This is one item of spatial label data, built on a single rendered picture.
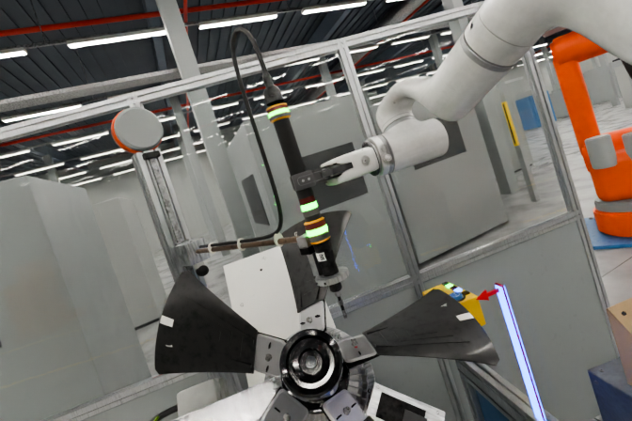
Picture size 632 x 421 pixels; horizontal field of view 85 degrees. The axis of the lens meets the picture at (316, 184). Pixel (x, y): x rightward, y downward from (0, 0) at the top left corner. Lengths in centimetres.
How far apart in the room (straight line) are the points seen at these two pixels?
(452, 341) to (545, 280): 121
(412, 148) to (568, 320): 151
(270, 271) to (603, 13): 94
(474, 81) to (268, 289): 79
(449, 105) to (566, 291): 154
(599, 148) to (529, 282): 251
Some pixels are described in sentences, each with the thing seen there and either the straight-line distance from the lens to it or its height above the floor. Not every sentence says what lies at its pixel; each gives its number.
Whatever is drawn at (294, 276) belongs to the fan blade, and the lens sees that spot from 88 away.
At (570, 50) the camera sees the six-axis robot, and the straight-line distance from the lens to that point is 440.
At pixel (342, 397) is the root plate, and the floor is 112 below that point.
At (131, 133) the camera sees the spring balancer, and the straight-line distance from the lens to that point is 131.
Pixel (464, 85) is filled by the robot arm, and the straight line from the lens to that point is 60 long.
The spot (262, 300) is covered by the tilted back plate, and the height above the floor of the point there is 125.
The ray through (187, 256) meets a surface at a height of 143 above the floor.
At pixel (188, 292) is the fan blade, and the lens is 84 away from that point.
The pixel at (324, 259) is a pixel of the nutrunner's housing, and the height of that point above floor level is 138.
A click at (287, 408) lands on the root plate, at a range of 77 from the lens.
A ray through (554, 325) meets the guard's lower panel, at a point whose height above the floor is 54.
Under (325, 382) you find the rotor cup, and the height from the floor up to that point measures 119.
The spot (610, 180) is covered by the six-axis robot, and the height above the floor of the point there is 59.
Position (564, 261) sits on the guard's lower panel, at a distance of 201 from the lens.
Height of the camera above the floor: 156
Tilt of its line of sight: 2 degrees down
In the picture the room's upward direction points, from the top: 18 degrees counter-clockwise
